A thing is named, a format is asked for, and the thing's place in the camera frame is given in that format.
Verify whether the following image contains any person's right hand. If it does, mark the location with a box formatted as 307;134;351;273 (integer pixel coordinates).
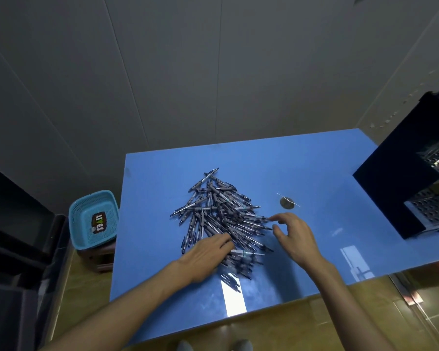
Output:
269;212;332;277

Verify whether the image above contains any person's left hand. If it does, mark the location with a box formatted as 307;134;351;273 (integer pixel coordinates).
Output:
175;232;236;286

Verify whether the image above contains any pile of grey pens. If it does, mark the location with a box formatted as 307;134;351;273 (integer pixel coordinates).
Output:
169;167;275;291

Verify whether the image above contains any black tiered pen display stand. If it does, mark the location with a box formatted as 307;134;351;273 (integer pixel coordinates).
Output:
352;91;439;241

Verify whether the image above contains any person's right forearm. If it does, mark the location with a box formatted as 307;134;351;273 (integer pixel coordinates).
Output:
311;263;396;351

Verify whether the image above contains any person's left forearm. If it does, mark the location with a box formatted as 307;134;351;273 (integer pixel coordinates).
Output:
40;263;191;351

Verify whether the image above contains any small round metal disc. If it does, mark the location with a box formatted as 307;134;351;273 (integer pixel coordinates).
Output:
276;193;301;210

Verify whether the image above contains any blue table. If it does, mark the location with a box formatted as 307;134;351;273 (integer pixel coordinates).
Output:
109;128;439;344

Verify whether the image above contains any brown plastic stool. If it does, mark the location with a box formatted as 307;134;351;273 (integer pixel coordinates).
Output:
77;240;117;273

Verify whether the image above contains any blue plastic basket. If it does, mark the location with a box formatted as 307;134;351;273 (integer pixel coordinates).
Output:
68;190;120;251

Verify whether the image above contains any black shelf unit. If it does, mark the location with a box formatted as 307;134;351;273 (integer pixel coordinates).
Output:
0;160;70;351

